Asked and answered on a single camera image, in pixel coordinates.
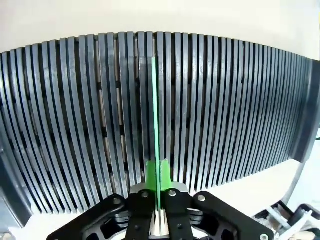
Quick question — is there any black slotted PCB rack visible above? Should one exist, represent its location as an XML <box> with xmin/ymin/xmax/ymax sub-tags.
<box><xmin>0</xmin><ymin>30</ymin><xmax>320</xmax><ymax>229</ymax></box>

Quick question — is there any black caster wheel base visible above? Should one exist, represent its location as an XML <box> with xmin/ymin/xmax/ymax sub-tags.
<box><xmin>286</xmin><ymin>203</ymin><xmax>320</xmax><ymax>235</ymax></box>

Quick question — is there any left gripper black left finger with green tip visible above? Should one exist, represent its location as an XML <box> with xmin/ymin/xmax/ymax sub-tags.
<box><xmin>46</xmin><ymin>160</ymin><xmax>159</xmax><ymax>240</ymax></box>

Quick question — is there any curved silver metal tube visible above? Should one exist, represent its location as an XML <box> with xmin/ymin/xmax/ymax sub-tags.
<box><xmin>281</xmin><ymin>161</ymin><xmax>309</xmax><ymax>206</ymax></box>

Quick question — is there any green PCB board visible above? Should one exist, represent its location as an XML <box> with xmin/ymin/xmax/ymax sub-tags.
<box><xmin>150</xmin><ymin>56</ymin><xmax>163</xmax><ymax>211</ymax></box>

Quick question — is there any left gripper black right finger with green tip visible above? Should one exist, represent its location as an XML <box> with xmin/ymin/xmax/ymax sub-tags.
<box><xmin>158</xmin><ymin>157</ymin><xmax>275</xmax><ymax>240</ymax></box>

